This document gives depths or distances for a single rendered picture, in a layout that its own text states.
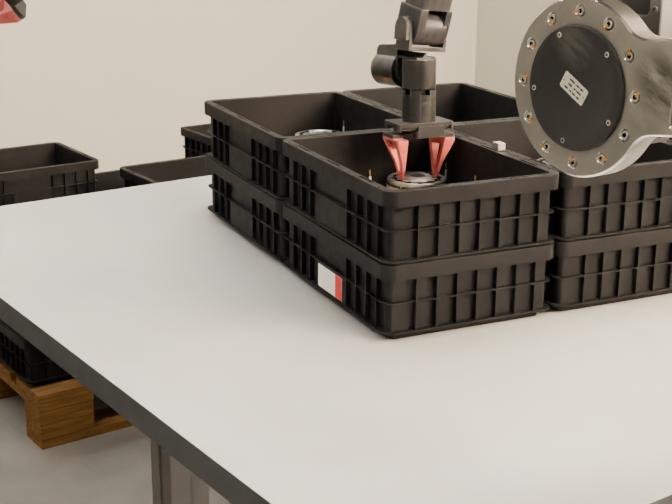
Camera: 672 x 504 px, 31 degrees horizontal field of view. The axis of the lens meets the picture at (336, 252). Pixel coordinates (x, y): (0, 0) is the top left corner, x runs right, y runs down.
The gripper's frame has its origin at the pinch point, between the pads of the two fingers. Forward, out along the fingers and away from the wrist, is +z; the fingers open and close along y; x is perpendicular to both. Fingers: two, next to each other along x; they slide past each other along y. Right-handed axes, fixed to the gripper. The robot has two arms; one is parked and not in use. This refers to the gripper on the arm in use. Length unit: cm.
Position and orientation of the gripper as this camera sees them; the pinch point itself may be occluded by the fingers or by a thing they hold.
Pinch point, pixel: (418, 173)
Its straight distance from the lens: 208.1
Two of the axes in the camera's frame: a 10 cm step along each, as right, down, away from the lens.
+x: 3.4, 2.4, -9.1
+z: 0.1, 9.7, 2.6
